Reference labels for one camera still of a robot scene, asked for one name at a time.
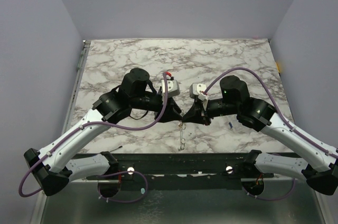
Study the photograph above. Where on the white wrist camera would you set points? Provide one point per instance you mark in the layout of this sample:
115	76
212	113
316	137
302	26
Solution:
197	91
173	88

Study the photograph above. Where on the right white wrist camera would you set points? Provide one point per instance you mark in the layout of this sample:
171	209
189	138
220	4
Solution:
197	91

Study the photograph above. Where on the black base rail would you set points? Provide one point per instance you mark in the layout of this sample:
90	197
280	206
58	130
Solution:
179	171

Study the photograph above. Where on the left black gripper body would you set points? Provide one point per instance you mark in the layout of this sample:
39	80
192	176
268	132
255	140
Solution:
158	104

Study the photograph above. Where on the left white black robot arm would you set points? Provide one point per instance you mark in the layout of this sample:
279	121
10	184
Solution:
53	166

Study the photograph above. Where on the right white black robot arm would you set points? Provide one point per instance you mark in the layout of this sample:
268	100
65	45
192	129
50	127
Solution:
316	162

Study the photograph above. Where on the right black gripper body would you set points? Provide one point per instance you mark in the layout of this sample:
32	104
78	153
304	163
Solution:
202	110

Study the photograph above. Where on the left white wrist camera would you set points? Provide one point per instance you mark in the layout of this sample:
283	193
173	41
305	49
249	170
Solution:
173	88

